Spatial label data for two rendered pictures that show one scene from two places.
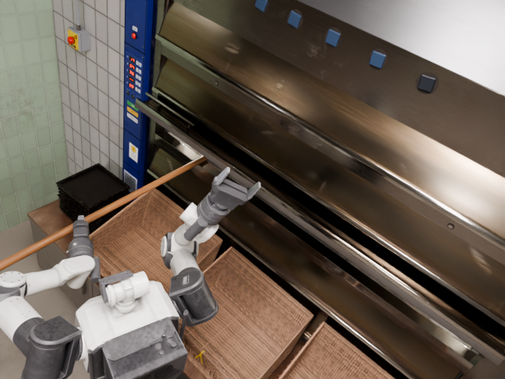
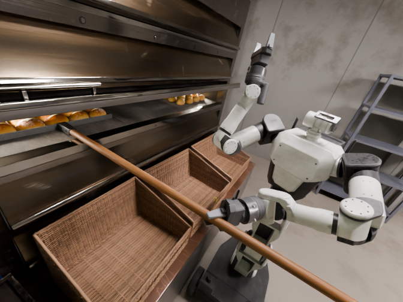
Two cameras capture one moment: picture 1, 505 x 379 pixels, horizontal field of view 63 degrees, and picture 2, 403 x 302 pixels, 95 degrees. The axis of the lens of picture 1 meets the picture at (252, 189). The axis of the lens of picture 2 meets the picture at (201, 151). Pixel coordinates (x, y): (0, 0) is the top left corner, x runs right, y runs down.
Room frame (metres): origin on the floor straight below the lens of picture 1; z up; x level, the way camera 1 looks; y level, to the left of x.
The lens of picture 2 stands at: (1.17, 1.04, 1.65)
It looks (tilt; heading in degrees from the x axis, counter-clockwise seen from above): 28 degrees down; 266
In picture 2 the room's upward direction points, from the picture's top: 13 degrees clockwise
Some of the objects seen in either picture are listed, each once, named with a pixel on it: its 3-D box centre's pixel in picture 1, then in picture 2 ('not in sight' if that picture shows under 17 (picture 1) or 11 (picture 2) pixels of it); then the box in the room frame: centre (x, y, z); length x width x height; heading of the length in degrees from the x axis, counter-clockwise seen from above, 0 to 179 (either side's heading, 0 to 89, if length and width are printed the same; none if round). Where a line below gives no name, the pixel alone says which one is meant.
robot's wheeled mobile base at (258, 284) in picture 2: not in sight; (240, 268); (0.59, 0.17, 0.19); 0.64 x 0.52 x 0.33; 62
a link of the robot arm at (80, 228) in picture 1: (80, 241); (237, 213); (0.97, 0.58, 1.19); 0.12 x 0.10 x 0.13; 27
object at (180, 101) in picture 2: not in sight; (171, 91); (1.48, -0.92, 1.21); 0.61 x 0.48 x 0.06; 151
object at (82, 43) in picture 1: (79, 38); not in sight; (2.06, 1.13, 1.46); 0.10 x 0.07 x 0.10; 61
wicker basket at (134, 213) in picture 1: (152, 249); (126, 239); (1.41, 0.43, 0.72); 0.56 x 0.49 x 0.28; 62
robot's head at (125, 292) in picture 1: (128, 290); (316, 124); (0.65, 0.26, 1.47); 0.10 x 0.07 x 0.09; 133
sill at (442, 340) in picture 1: (288, 228); (164, 120); (1.39, -0.21, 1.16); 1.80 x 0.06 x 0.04; 61
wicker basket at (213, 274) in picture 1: (234, 321); (189, 185); (1.13, -0.09, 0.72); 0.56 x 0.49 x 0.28; 60
